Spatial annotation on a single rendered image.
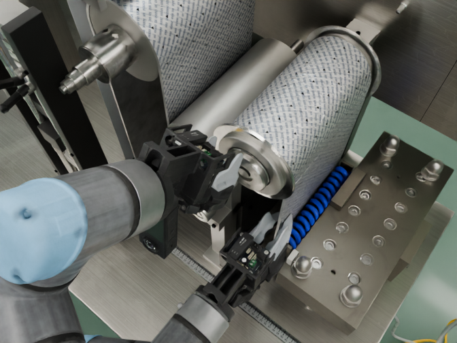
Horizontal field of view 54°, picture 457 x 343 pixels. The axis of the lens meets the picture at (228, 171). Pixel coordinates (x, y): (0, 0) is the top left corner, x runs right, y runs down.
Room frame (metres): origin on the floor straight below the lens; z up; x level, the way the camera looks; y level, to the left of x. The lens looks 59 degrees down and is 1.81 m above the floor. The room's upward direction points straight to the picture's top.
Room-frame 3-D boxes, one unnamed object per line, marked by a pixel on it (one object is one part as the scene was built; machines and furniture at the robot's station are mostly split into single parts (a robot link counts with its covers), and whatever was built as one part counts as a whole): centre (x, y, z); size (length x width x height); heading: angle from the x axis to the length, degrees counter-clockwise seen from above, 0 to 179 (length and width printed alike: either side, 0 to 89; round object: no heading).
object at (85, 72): (0.44, 0.21, 1.34); 0.06 x 0.03 x 0.03; 142
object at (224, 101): (0.52, -0.02, 1.18); 0.26 x 0.12 x 0.12; 142
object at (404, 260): (0.32, -0.36, 0.97); 0.10 x 0.03 x 0.11; 142
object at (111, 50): (0.48, 0.18, 1.34); 0.06 x 0.06 x 0.06; 52
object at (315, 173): (0.41, -0.16, 1.13); 0.23 x 0.01 x 0.18; 142
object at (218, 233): (0.34, 0.02, 1.05); 0.06 x 0.05 x 0.31; 142
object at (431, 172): (0.46, -0.41, 1.05); 0.04 x 0.04 x 0.04
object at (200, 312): (0.16, 0.04, 1.11); 0.08 x 0.05 x 0.08; 52
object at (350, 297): (0.21, -0.21, 1.05); 0.04 x 0.04 x 0.04
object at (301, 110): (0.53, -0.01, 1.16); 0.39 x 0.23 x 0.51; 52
